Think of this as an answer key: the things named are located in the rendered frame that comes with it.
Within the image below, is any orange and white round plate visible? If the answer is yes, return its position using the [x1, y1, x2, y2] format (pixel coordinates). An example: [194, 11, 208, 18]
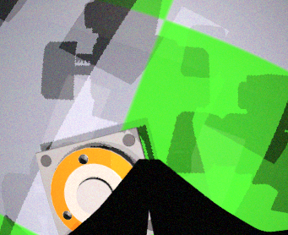
[51, 147, 133, 230]

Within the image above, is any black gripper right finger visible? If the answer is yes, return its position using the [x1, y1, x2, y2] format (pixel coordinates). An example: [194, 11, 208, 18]
[149, 159, 288, 235]

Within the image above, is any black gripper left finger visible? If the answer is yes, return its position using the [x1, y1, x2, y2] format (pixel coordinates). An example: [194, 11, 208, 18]
[67, 158, 153, 235]

